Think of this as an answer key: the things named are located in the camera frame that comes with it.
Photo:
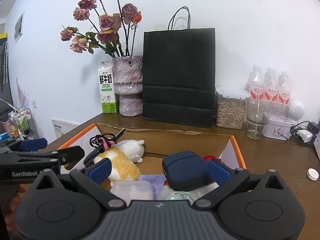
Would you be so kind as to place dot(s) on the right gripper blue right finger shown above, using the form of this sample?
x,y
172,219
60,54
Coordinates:
x,y
221,173

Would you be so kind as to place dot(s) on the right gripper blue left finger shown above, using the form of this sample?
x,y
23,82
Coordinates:
x,y
96,173

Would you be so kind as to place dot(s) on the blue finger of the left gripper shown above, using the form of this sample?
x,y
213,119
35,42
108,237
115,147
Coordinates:
x,y
25,145

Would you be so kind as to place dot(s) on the red artificial rose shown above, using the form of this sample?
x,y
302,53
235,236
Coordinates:
x,y
210,157

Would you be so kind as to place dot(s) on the yellow white plush alpaca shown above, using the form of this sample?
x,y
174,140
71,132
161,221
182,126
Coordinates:
x,y
124,156

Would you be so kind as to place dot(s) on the navy blue zip case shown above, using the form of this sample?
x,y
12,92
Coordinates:
x,y
186,171

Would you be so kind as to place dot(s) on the translucent white plastic box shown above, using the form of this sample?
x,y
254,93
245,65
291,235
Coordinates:
x,y
133,190

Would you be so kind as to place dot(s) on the iridescent plastic bag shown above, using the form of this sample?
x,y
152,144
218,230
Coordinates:
x,y
167,193

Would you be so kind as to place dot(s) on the purple woven fabric pouch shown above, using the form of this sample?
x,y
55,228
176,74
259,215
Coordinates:
x,y
156,180

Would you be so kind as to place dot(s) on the person's left hand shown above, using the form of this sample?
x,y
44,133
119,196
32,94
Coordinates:
x,y
13,204

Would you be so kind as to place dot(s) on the red orange cardboard box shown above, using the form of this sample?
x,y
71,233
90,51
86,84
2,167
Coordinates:
x,y
162,142

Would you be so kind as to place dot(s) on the clear container with seeds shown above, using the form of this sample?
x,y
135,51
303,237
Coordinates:
x,y
231,107

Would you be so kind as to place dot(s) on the white green milk carton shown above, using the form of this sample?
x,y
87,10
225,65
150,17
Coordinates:
x,y
109,100

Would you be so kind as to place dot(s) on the empty glass cup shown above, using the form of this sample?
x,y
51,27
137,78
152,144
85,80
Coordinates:
x,y
257,116

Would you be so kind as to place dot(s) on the white floral tin box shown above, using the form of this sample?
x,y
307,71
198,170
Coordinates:
x,y
278,127

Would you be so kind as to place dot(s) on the small white bottle cap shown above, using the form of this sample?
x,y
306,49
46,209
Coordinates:
x,y
312,174

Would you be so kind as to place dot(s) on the water bottle middle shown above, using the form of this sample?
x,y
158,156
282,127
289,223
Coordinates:
x,y
270,85

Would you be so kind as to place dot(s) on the small white round speaker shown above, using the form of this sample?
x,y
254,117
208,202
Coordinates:
x,y
295,109

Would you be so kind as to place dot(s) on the purple tissue pack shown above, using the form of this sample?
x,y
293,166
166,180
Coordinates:
x,y
317,145

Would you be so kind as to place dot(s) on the purple textured vase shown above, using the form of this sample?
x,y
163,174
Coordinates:
x,y
128,84

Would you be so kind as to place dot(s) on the water bottle right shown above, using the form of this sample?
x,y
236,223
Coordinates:
x,y
284,88

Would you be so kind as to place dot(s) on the black paper shopping bag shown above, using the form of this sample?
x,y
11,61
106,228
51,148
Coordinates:
x,y
179,75

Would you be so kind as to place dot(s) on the dried pink rose bouquet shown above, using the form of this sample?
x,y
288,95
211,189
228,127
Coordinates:
x,y
113,33

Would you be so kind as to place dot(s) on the wire storage rack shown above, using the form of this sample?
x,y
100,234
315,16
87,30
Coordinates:
x,y
18,122

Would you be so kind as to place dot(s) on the white panel against wall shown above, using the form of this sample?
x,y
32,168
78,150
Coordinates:
x,y
62,127

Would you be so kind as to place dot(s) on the white charger with cable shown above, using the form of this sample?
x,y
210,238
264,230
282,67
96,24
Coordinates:
x,y
305,133

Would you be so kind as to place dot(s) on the wall poster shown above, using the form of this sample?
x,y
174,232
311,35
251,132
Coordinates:
x,y
19,27

